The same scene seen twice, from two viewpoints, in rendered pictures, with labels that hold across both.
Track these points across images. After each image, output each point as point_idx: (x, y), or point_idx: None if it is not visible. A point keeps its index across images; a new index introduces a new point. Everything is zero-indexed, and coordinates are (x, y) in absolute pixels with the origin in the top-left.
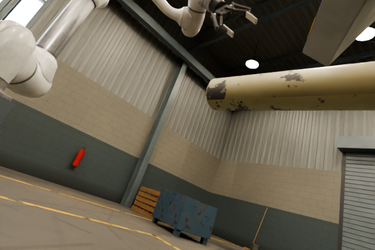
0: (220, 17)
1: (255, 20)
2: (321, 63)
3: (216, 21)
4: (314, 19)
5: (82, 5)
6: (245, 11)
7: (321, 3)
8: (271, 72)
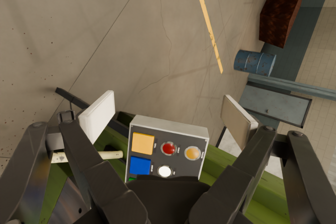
0: (81, 192)
1: (221, 113)
2: (135, 116)
3: (46, 176)
4: (131, 149)
5: None
6: (289, 146)
7: (126, 161)
8: (67, 161)
